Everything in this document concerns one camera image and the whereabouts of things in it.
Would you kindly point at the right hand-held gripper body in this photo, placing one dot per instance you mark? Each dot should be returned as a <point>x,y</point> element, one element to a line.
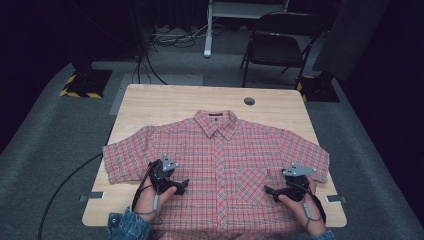
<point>296,186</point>

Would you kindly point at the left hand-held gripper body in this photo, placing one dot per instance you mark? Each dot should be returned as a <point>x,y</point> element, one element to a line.
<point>161,175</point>

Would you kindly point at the red plaid short-sleeved shirt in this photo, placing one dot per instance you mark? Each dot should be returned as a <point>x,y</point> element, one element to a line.
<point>216,160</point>

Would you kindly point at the person's left hand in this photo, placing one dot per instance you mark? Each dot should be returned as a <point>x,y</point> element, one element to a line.
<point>148,201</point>

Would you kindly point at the person's right hand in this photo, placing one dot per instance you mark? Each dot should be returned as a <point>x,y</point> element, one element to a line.
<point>311,216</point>

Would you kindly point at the grey round table grommet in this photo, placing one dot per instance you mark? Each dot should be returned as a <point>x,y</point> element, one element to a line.
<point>249,101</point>

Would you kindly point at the black base with yellow stripes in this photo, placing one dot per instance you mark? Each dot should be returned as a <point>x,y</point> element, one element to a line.
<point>88,83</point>
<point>318,90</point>

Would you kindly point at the black folding chair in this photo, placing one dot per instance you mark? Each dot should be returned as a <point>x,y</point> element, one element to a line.
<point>276,50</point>

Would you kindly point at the white metal stand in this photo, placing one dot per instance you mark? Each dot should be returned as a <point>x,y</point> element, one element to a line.
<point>208,33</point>

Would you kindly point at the black stand pole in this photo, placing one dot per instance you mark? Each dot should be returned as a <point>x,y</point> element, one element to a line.
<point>137,26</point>

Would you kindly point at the grey upright panel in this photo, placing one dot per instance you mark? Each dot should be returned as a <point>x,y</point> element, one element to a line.
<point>350,36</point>

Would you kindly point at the grey table edge bracket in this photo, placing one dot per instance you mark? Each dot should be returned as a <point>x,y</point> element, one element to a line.
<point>336,199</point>
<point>95,195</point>

